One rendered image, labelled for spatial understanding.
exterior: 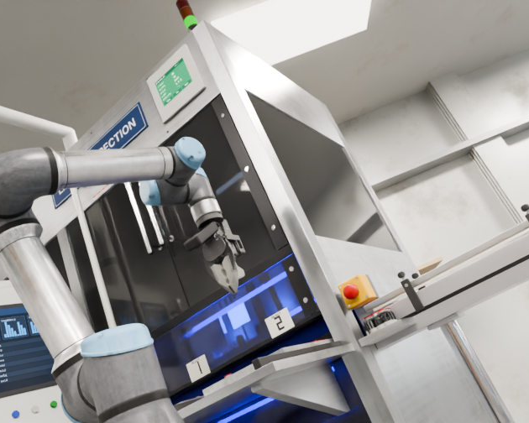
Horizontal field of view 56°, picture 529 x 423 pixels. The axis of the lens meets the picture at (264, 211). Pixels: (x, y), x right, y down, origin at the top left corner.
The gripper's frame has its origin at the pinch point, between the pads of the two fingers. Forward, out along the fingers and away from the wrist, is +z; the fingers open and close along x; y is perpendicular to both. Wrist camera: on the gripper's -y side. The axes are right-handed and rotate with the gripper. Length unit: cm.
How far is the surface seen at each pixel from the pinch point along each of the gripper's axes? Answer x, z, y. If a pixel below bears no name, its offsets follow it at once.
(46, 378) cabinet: 87, -10, 7
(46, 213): 92, -82, 27
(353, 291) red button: -19.2, 10.6, 24.3
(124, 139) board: 39, -83, 27
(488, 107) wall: -85, -169, 452
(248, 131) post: -10, -51, 28
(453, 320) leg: -34, 27, 43
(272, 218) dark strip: -4.6, -21.2, 28.0
